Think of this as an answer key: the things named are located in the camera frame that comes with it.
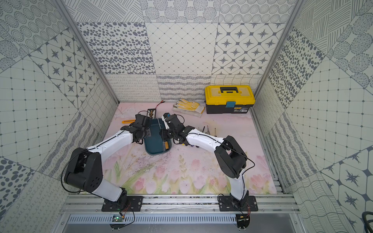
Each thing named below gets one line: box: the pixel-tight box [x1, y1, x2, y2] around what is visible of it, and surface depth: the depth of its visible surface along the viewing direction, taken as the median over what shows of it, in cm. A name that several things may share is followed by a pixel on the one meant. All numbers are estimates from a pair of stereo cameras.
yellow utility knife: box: [121, 119, 136, 124], surface depth 110 cm
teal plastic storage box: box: [143, 117, 173, 156], surface depth 95 cm
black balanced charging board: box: [146, 108, 156, 119], surface depth 116 cm
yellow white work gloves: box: [171, 98, 206, 118], surface depth 118 cm
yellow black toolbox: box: [204, 84, 256, 115], surface depth 106 cm
